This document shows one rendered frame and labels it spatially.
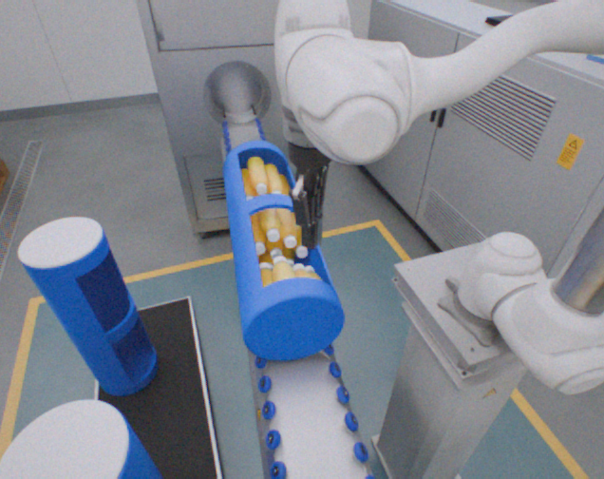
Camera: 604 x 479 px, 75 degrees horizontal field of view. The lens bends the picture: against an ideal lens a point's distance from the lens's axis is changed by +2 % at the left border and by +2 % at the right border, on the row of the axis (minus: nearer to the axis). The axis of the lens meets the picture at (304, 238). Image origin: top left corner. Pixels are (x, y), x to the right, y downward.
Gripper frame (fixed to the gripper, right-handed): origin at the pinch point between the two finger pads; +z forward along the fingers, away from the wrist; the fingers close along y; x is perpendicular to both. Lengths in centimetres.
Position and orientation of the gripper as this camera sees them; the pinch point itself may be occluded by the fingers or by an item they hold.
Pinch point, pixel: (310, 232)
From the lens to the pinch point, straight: 77.3
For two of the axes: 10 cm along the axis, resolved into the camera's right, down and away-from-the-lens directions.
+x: 9.1, 2.7, -3.2
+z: 0.0, 7.6, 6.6
